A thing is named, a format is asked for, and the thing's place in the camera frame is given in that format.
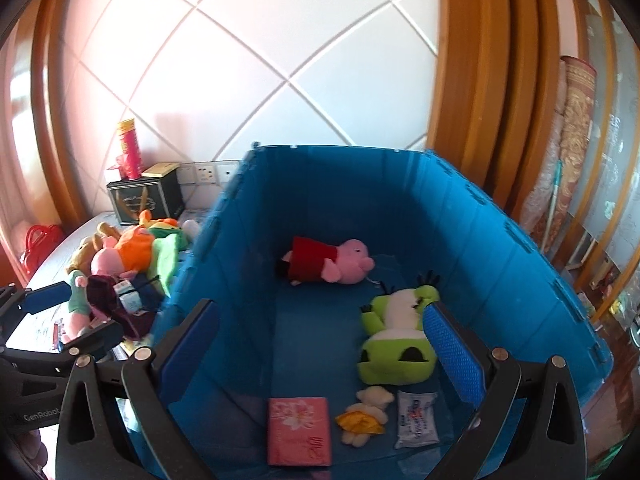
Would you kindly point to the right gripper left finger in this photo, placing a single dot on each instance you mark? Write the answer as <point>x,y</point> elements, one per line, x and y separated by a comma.
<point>93,442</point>

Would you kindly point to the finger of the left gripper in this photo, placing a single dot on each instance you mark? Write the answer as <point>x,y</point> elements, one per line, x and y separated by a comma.
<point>90,337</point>
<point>16,303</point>

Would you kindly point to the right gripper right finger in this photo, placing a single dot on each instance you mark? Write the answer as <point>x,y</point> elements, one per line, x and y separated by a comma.
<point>526,421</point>

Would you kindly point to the bed sheet blue white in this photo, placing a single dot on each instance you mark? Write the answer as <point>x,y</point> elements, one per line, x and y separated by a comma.
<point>44,331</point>

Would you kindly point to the pink green plush toy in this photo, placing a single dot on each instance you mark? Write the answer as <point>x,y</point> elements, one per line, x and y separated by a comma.
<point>78,316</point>

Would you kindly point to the maroon cloth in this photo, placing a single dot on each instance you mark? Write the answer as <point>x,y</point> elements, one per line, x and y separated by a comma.
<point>132,304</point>

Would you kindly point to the red bag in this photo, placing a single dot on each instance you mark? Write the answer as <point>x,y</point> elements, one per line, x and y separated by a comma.
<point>40,241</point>

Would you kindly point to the brown bear plush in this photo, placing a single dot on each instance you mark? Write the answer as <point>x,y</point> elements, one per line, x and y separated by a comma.
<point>82,257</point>

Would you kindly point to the pink pig plush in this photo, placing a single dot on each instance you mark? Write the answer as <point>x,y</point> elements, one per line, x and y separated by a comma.
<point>107,261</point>

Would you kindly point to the orange plush toy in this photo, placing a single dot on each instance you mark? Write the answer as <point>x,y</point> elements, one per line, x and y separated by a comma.
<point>135,243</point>

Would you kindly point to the light green plush toy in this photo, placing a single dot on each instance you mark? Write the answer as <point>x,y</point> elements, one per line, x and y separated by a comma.
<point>166,252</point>

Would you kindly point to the white wet wipes pack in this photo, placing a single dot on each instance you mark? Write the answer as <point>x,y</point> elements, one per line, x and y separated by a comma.
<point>416,426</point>

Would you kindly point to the dark gift box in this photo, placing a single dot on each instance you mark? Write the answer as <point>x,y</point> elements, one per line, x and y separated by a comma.
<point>157,191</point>

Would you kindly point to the green frog plush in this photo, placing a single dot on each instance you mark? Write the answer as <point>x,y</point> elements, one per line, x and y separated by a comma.
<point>397,351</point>

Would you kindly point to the small bear yellow dress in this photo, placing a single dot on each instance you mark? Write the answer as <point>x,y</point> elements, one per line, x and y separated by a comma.
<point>365,419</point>

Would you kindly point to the pink yellow tube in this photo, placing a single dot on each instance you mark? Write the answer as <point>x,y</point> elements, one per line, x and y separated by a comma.
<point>130,160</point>

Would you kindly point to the pink booklet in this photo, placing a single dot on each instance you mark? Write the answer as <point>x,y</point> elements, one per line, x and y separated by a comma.
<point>299,432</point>

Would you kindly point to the blue plastic storage crate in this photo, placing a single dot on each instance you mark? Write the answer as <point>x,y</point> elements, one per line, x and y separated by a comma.
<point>270,339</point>

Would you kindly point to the peppa pig plush red dress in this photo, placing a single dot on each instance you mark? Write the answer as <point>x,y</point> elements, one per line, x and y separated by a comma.
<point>311,261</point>

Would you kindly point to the rolled patterned carpet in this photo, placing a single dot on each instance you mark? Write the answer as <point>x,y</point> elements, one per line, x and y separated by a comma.
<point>546,207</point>

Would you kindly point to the white wall socket panel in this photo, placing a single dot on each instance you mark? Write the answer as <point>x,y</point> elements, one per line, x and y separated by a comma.
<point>219,172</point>

